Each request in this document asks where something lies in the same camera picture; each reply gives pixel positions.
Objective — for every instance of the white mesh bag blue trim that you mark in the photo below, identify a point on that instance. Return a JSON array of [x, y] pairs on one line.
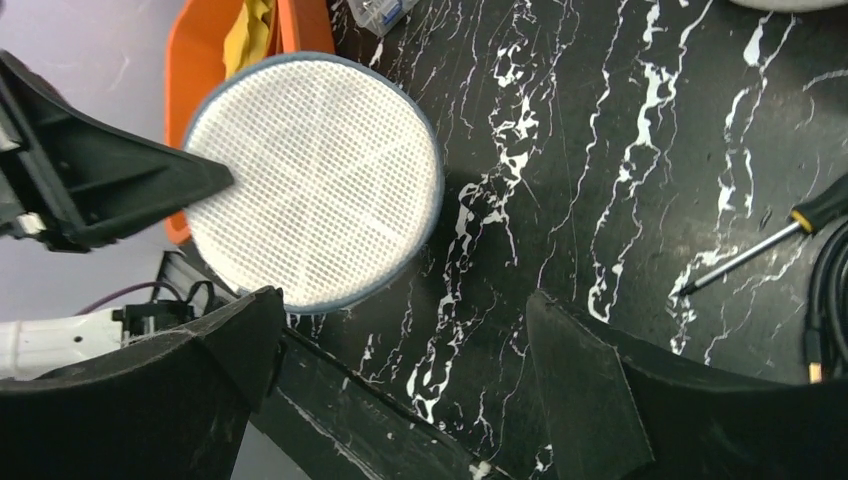
[[338, 180]]

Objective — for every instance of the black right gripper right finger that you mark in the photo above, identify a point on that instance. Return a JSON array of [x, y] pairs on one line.
[[618, 407]]

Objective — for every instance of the yellow cloth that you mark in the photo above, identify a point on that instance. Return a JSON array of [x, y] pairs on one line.
[[249, 37]]

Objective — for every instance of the white mesh bag beige trim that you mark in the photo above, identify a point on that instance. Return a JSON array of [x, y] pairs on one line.
[[790, 6]]

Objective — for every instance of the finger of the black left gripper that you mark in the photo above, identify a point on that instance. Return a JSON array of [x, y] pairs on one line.
[[73, 183]]

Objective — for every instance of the clear plastic screw box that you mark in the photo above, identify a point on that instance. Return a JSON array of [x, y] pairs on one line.
[[379, 16]]

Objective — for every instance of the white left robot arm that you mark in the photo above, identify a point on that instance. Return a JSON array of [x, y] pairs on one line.
[[30, 349]]

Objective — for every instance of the orange plastic basin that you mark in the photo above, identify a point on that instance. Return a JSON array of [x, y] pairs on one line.
[[194, 55]]

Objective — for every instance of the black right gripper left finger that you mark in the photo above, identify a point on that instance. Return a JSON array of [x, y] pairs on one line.
[[173, 405]]

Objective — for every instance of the black yellow screwdriver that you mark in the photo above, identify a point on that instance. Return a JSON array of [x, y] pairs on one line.
[[808, 218]]

